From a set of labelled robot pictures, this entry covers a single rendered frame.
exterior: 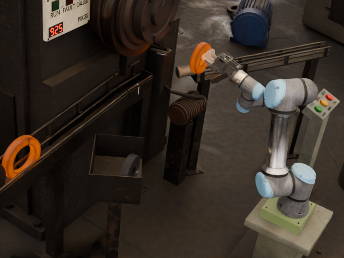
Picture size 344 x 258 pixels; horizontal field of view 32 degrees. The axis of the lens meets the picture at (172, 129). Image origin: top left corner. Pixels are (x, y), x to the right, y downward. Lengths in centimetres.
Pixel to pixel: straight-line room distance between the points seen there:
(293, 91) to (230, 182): 111
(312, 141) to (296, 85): 80
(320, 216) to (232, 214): 55
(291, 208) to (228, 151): 101
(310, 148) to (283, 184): 67
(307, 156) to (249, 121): 80
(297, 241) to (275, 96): 70
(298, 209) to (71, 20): 130
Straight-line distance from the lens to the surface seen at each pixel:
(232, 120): 400
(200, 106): 317
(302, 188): 273
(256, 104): 290
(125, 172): 231
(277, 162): 262
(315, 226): 290
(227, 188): 344
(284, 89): 249
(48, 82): 254
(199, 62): 288
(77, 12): 253
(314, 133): 325
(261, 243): 296
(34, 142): 243
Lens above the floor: 219
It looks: 35 degrees down
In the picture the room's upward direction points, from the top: 7 degrees clockwise
